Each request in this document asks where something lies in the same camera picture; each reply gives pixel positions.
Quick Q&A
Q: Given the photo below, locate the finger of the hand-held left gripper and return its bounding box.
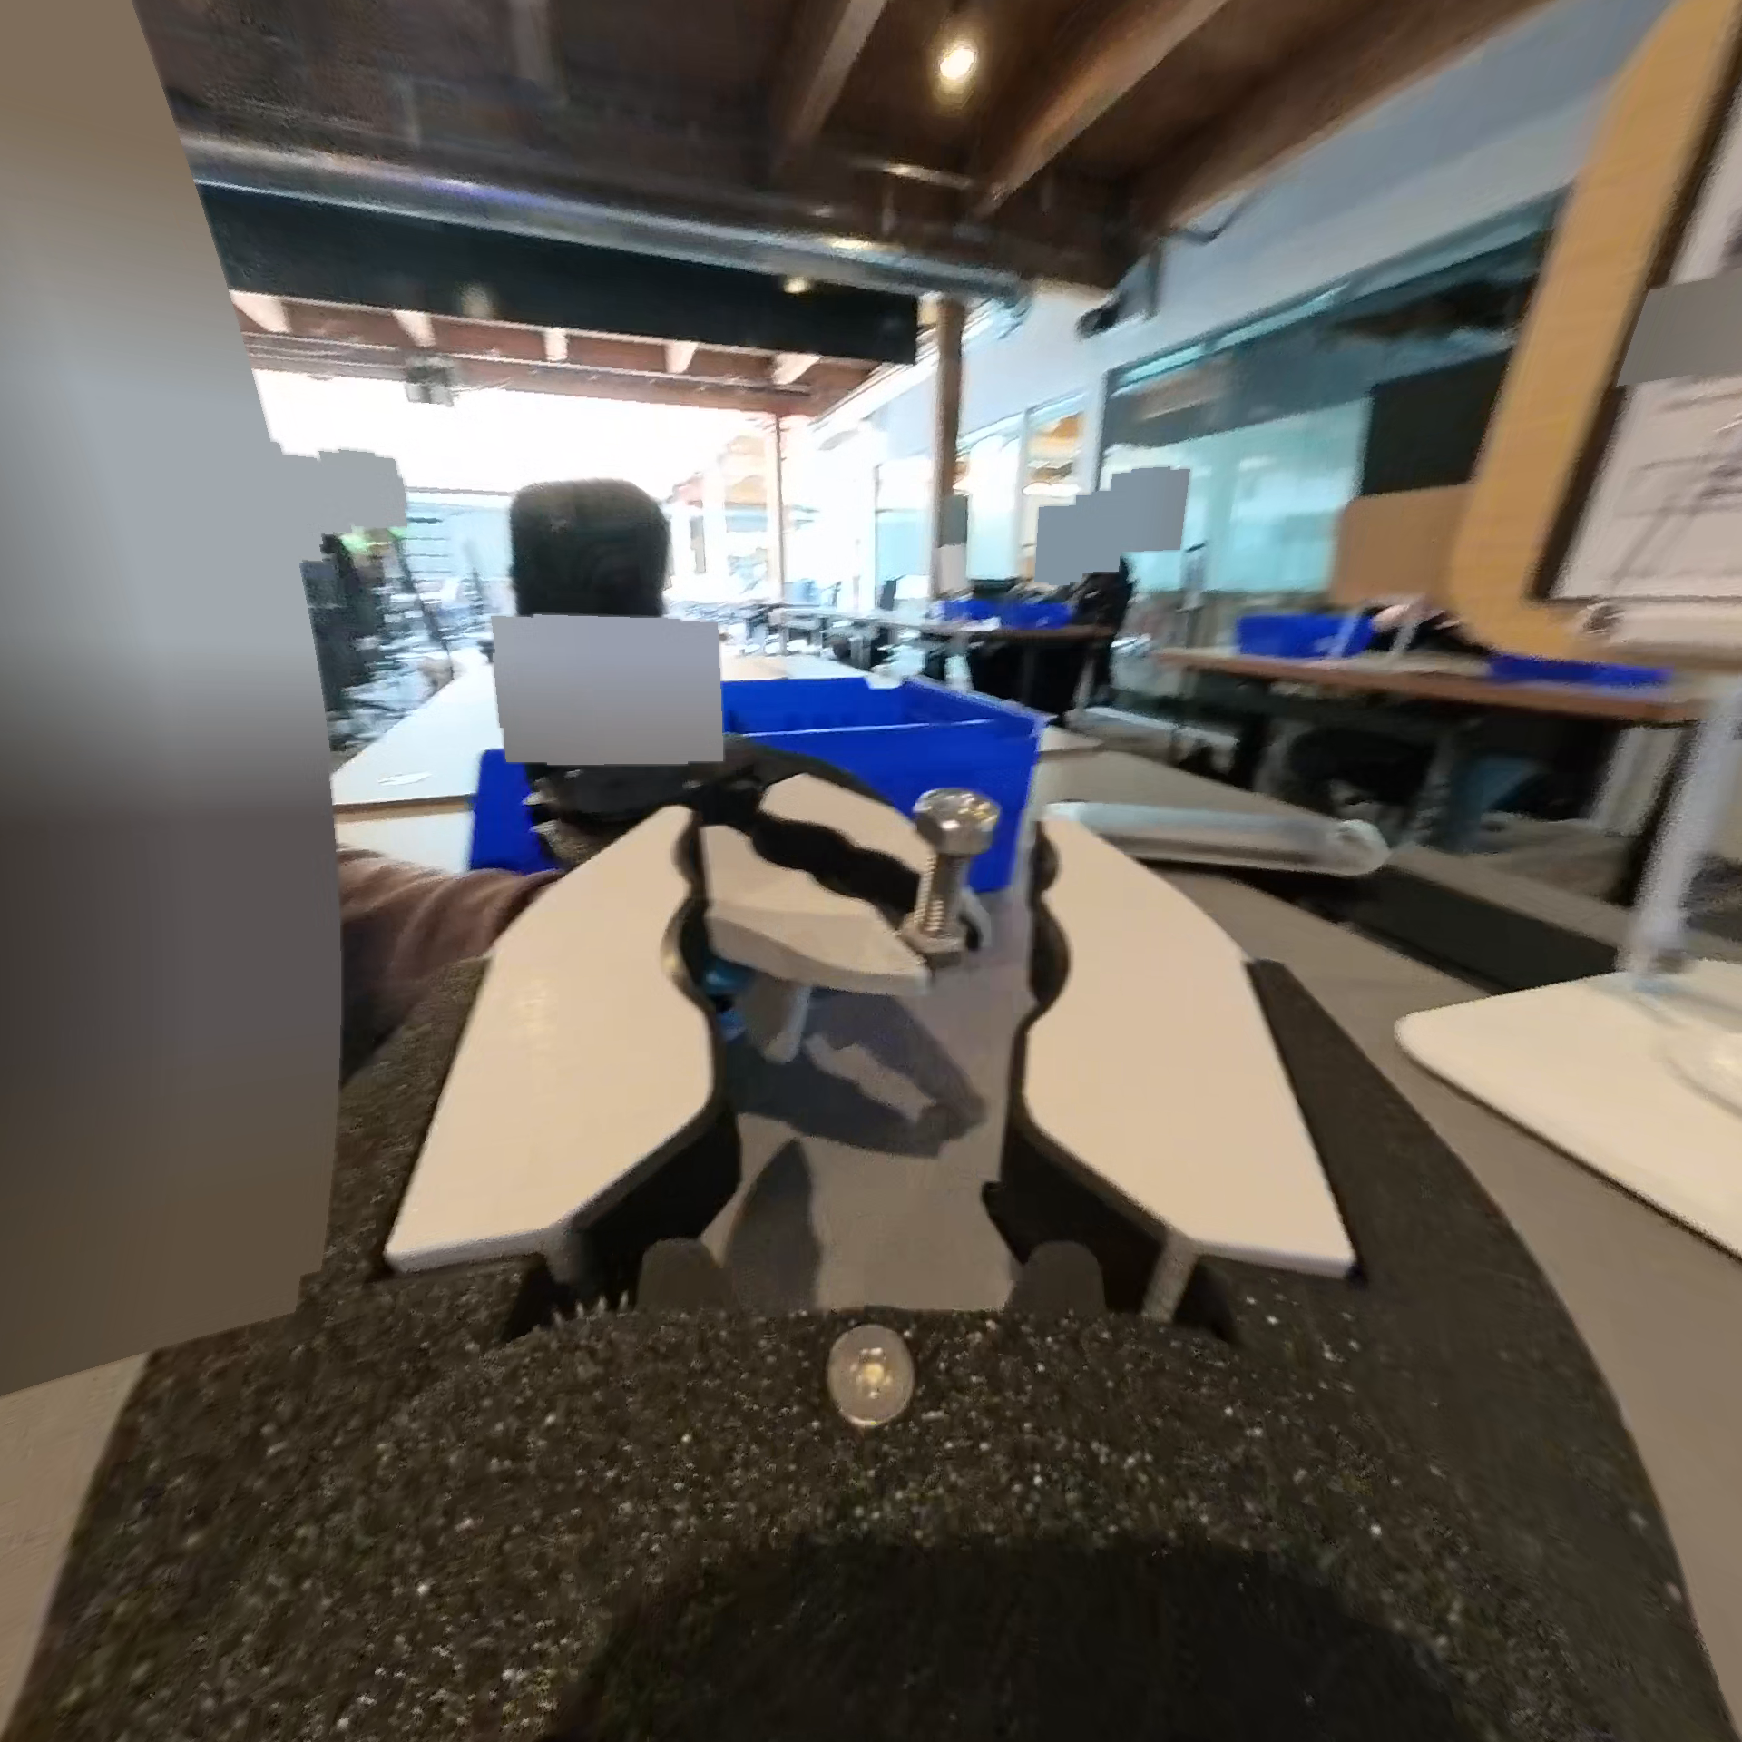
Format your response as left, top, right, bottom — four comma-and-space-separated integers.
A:
756, 776, 934, 900
697, 820, 938, 1065

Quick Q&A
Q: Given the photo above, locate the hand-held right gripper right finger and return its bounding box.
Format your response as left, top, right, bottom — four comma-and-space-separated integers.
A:
1000, 817, 1363, 1321

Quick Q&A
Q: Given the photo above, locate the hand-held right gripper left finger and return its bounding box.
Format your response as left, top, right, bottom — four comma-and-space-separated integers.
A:
384, 804, 742, 1273

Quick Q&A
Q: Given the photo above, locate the steel hex bolt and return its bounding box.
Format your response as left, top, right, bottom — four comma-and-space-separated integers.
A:
899, 844, 974, 971

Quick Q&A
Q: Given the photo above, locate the person's left forearm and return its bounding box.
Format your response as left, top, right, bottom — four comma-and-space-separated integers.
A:
339, 846, 563, 1082

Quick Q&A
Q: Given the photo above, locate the instruction sheet on wooden stand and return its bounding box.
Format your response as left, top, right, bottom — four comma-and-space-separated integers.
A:
1394, 0, 1742, 1255

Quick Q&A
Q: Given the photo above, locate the tall wooden column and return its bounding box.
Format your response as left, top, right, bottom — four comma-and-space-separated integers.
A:
931, 299, 971, 601

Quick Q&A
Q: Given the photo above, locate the metal ceiling pipe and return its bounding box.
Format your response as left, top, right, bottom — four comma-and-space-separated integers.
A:
176, 128, 1038, 314

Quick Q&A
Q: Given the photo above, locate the wooden display board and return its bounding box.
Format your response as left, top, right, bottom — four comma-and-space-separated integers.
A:
1333, 490, 1480, 611

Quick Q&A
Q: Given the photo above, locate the printed instruction sheet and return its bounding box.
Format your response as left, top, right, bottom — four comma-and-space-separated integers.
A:
1551, 204, 1742, 603

